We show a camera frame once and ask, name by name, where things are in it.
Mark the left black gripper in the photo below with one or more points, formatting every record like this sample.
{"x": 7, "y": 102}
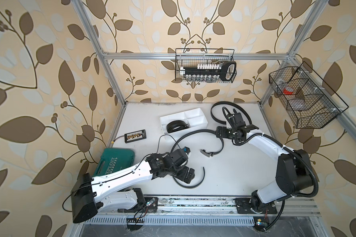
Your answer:
{"x": 183, "y": 177}

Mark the back wire basket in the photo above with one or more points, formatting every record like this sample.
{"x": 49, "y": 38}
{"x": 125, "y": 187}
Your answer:
{"x": 193, "y": 56}

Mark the right wire basket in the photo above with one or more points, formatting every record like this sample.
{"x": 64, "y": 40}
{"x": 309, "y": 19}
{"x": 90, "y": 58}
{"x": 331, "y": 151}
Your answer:
{"x": 314, "y": 103}

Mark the green plastic tool case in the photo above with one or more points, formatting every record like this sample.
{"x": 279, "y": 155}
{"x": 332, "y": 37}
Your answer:
{"x": 113, "y": 160}

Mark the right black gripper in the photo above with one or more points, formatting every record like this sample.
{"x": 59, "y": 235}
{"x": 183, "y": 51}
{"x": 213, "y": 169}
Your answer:
{"x": 223, "y": 132}

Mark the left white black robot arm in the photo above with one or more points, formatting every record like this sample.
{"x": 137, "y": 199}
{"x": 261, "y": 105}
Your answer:
{"x": 111, "y": 192}

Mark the black belt back right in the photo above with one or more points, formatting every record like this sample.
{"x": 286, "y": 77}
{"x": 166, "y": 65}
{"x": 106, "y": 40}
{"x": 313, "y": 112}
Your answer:
{"x": 217, "y": 116}

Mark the aluminium front rail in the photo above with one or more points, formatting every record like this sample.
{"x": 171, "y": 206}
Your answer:
{"x": 227, "y": 205}

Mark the black bit holder box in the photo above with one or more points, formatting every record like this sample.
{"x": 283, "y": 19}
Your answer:
{"x": 135, "y": 136}

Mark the black belt front loop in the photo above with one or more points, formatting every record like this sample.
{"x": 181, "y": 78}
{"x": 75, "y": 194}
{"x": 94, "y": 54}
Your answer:
{"x": 176, "y": 125}

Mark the black socket set rail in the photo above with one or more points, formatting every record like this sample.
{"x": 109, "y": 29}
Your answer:
{"x": 224, "y": 71}

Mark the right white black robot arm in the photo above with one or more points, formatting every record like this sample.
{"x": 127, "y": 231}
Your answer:
{"x": 294, "y": 174}

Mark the red item in basket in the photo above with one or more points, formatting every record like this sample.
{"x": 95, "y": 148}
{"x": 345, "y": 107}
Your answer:
{"x": 288, "y": 91}

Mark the black belt long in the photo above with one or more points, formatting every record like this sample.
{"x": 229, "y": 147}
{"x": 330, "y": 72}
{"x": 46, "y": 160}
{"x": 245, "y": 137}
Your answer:
{"x": 210, "y": 154}

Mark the white divided storage tray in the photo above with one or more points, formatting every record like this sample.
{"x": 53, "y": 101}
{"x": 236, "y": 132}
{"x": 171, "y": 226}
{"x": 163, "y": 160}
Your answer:
{"x": 195, "y": 119}

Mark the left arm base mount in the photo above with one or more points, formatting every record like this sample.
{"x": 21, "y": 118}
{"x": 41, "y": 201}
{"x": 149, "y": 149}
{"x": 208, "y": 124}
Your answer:
{"x": 150, "y": 203}

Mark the wire basket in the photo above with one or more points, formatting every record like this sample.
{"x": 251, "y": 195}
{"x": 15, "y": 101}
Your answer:
{"x": 314, "y": 103}
{"x": 193, "y": 56}

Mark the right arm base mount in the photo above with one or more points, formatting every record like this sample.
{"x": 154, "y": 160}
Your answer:
{"x": 246, "y": 206}

